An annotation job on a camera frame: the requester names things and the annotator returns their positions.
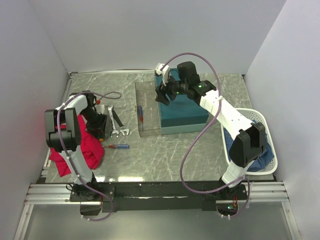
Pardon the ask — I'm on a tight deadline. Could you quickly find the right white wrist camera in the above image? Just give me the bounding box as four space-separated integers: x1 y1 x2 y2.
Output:
154 63 170 86

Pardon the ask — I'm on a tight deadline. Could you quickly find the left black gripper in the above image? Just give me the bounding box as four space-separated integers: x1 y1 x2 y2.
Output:
81 107 108 139

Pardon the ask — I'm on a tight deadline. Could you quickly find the aluminium frame rail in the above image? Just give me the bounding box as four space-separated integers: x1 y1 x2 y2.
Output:
14 182 302 240

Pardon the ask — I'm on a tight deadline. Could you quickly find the blue checkered cloth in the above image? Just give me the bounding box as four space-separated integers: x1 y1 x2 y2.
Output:
223 120 275 174

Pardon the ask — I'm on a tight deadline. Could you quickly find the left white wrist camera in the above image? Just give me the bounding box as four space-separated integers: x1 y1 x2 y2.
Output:
95 104 108 115

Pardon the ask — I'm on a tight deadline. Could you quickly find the red cloth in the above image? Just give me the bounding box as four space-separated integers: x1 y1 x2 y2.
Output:
49 115 105 177

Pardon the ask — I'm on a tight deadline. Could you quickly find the blue red screwdriver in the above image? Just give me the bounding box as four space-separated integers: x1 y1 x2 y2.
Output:
104 144 130 149
137 105 144 130

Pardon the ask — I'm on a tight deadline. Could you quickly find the teal tool box with drawer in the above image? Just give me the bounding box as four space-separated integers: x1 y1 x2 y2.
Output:
134 67 210 138

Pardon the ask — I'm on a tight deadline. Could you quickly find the white plastic basket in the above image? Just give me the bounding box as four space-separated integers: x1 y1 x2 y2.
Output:
221 107 279 176

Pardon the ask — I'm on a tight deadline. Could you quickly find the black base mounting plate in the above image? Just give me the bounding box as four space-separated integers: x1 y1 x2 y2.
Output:
65 181 248 217

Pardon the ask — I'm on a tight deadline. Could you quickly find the silver combination wrench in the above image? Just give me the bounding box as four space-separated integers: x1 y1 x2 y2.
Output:
107 105 119 138

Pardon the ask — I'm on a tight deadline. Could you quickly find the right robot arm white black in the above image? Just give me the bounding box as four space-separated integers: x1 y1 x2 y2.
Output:
154 61 266 200

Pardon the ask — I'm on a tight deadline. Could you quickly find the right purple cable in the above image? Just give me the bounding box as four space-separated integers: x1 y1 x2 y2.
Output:
162 52 251 219

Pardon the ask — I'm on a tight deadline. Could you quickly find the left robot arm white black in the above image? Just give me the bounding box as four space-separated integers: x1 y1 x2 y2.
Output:
44 90 108 201

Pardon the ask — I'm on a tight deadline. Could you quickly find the black handled adjustable wrench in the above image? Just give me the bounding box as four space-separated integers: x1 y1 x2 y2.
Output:
112 109 130 137

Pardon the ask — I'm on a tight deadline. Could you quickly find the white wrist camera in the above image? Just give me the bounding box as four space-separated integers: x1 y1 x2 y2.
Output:
154 63 170 86
95 104 108 115

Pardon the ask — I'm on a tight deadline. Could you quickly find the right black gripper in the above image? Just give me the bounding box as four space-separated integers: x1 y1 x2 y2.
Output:
155 72 188 106

